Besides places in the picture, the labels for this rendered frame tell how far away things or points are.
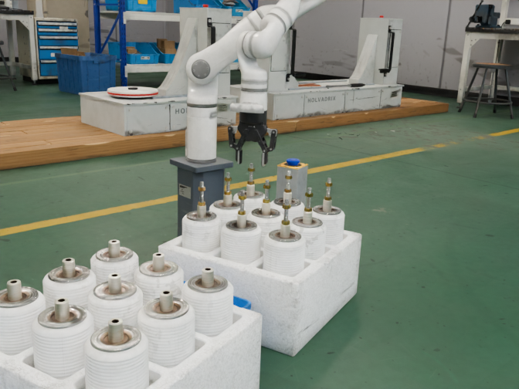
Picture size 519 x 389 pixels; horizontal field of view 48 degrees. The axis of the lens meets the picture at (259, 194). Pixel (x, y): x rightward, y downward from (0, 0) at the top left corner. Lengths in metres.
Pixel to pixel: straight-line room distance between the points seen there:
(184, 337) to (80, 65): 4.89
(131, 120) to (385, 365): 2.35
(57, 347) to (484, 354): 0.96
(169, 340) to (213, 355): 0.09
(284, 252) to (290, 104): 2.88
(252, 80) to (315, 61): 6.62
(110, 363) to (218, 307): 0.25
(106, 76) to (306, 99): 2.35
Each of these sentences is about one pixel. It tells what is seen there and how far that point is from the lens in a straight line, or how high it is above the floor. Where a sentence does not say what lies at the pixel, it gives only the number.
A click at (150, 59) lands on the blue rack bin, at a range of 6.49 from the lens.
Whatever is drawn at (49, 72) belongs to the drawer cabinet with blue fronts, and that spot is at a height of 0.13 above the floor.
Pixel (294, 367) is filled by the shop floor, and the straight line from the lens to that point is 1.32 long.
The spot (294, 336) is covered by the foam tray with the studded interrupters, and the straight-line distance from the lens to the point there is 1.33.
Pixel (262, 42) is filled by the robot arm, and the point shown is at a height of 0.67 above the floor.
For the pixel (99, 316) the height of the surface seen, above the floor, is 0.22.
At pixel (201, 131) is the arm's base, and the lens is 1.76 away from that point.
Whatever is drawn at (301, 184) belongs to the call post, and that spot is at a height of 0.26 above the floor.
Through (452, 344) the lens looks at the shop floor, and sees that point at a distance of 1.50.
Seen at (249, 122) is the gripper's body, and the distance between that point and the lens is 1.56.
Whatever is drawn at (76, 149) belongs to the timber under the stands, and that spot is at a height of 0.06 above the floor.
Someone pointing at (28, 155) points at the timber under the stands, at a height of 0.06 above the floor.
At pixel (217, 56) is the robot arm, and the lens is 1.72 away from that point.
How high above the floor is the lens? 0.72
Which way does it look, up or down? 16 degrees down
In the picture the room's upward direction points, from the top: 2 degrees clockwise
